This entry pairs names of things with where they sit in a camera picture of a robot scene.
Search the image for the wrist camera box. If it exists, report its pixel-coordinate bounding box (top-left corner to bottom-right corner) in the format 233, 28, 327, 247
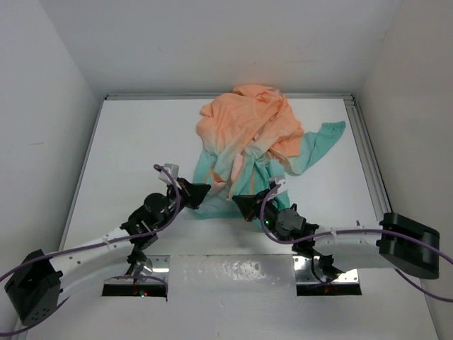
270, 176, 287, 193
159, 163, 179, 186

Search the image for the orange and teal jacket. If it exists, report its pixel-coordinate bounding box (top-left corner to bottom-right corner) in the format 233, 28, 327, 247
193, 85, 346, 220

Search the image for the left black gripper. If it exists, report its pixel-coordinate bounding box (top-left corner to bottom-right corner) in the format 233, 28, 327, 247
156, 176, 210, 230

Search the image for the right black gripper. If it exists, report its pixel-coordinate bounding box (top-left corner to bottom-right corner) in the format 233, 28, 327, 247
234, 188, 287, 244

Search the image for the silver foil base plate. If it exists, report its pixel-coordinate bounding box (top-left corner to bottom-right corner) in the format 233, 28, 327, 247
102, 254, 362, 298

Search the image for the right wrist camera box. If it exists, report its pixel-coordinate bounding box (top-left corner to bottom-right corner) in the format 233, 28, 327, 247
270, 176, 287, 193

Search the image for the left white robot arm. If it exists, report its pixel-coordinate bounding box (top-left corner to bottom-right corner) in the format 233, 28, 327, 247
1, 178, 211, 328

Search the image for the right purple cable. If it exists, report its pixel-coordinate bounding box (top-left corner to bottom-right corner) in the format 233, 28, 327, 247
260, 189, 453, 304

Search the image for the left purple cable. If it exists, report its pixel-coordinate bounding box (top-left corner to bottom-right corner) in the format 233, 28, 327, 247
0, 163, 183, 336

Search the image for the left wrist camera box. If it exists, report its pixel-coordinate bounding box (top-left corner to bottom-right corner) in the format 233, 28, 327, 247
159, 163, 179, 186

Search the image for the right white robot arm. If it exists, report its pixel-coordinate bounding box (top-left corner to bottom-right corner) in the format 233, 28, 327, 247
233, 189, 440, 280

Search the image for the purple cable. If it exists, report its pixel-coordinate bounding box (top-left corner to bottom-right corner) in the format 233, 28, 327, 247
260, 189, 453, 304
0, 163, 183, 336

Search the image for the aluminium frame rail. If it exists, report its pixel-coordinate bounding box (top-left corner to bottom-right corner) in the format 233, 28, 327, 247
104, 92, 417, 254

